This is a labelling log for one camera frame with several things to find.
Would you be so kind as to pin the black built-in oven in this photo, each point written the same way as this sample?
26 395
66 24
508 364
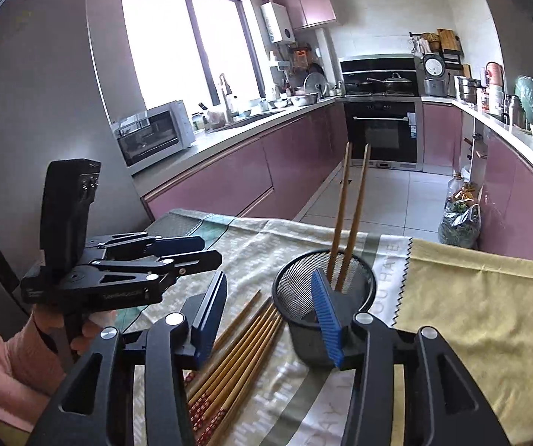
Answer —
392 128

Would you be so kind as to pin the pink thermos kettle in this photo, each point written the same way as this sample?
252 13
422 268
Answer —
495 87

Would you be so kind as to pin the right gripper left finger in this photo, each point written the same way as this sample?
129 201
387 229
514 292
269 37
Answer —
203 313

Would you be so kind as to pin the black wok with lid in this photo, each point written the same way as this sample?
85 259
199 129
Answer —
396 84

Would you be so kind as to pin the bag of green vegetables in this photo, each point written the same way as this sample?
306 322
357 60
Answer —
461 223

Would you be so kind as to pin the white rice cooker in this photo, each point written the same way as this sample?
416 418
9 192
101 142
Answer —
435 84

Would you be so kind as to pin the wooden chopstick on table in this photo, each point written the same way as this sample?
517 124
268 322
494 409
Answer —
223 398
241 351
219 384
224 385
249 311
195 380

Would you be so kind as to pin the steel stock pot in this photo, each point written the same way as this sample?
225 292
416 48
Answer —
466 89

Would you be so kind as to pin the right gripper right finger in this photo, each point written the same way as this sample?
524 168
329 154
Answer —
334 314

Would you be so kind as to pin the black range hood stove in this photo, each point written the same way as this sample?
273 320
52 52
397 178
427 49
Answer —
363 75

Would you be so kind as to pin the kitchen faucet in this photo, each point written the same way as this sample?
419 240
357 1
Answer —
226 94

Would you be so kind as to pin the black mesh utensil holder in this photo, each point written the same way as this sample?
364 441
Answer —
292 296

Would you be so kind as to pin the white microwave oven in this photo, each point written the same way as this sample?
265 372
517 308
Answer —
147 137

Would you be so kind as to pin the white water heater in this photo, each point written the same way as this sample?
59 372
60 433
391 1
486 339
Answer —
277 23

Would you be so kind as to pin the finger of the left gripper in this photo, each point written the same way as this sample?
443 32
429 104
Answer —
190 263
168 246

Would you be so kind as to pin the pink wall cabinet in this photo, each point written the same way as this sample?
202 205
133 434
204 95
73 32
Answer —
309 13

